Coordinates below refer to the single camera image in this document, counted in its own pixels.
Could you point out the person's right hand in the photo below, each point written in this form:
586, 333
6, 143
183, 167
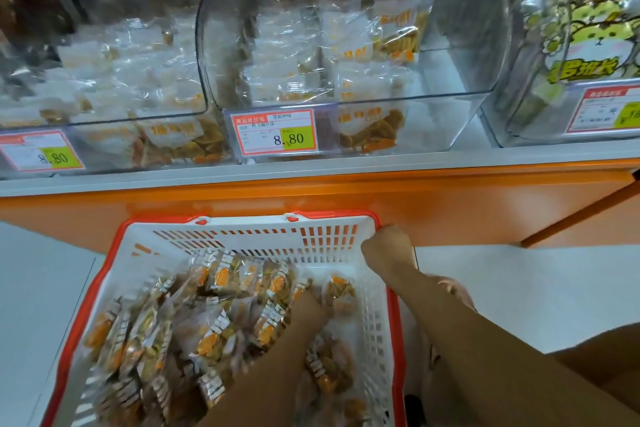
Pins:
388, 251

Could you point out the person's right leg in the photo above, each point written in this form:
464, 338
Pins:
600, 362

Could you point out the clear plastic bin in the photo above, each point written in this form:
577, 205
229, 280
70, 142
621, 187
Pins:
60, 156
470, 41
500, 126

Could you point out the person's right forearm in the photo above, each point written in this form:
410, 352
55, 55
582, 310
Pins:
500, 362

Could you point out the orange shelf base panel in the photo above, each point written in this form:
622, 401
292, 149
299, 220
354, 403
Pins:
450, 207

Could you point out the yellow hamster snack packets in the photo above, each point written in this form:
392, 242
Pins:
590, 11

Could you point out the white snack shelf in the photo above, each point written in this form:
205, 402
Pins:
300, 173

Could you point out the pile of small brown snacks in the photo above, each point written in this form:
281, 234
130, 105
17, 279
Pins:
220, 332

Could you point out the person's left forearm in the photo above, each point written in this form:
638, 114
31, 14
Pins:
265, 382

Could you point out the white yellow price tag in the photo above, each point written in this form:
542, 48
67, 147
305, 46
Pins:
275, 131
605, 108
40, 151

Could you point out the white red-rimmed shopping basket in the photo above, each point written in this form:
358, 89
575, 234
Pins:
200, 237

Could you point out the person's left hand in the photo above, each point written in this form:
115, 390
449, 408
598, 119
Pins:
308, 314

